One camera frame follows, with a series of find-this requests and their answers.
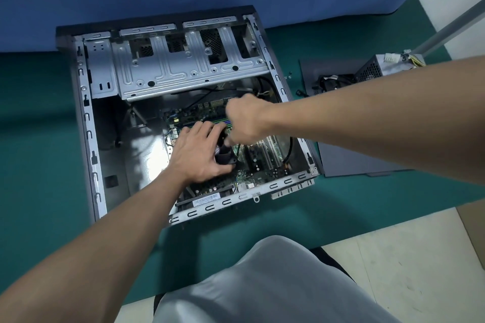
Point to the person's right hand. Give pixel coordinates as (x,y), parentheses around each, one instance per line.
(250,118)

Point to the person's left hand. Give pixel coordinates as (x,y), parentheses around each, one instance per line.
(193,156)

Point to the black processor cooler fan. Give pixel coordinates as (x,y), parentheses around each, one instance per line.
(223,152)

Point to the green motherboard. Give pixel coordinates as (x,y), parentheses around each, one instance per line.
(265,167)

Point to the desktop computer case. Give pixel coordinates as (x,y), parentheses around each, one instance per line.
(140,160)

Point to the cluster of silver screws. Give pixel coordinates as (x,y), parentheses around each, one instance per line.
(289,76)

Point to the silver metal drive cage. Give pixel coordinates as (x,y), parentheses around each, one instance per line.
(178,69)

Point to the hard drive with cables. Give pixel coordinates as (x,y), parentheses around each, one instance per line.
(333,82)

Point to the black side panel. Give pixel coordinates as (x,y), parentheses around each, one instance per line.
(341,163)

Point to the silver power supply unit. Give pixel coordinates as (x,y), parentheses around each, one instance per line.
(379,65)

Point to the person's right forearm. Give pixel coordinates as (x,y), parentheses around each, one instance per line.
(379,118)

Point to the person's left forearm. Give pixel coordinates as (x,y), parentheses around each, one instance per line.
(94,243)

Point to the person's white shirt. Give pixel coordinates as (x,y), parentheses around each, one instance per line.
(276,285)

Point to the person's black shorts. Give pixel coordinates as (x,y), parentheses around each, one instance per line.
(329,258)

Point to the green floor mat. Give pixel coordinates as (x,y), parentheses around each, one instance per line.
(34,145)

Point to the grey metal post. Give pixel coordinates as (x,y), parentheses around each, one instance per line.
(447,29)

